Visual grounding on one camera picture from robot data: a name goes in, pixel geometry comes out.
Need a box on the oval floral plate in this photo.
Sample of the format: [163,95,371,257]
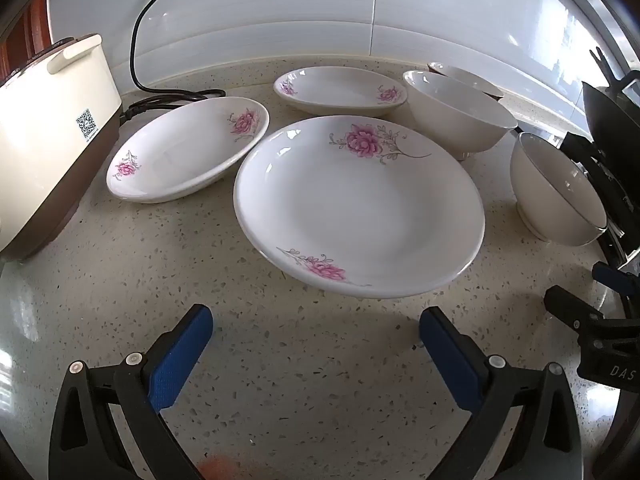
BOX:
[106,97,271,204]

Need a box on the small round floral plate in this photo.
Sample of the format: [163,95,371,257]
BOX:
[273,66,408,118]

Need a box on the black wok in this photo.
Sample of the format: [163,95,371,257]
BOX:
[581,47,640,146]

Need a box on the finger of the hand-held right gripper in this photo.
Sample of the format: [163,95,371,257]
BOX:
[591,261,640,301]
[544,285,640,392]

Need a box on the large round floral plate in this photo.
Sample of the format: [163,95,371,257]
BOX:
[233,115,486,299]

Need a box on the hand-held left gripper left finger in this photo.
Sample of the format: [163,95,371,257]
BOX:
[48,304,215,480]

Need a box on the red patterned bowl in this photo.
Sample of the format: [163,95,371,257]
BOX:
[427,61,505,102]

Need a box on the wooden window frame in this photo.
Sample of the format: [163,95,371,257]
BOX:
[0,0,53,81]

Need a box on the cream kitchen appliance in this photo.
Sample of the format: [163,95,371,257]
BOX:
[0,34,123,261]

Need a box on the black power cable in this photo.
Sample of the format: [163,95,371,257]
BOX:
[120,0,227,121]

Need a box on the grey-rimmed white bowl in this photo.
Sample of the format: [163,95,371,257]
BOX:
[510,132,608,247]

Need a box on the black gas stove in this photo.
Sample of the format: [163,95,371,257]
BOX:
[557,132,640,266]

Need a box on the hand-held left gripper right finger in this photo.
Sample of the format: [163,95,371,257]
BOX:
[419,306,583,480]

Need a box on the plain white bowl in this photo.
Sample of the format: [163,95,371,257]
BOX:
[403,70,518,161]

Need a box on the stainless range hood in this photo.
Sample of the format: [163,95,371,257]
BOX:
[565,0,640,91]

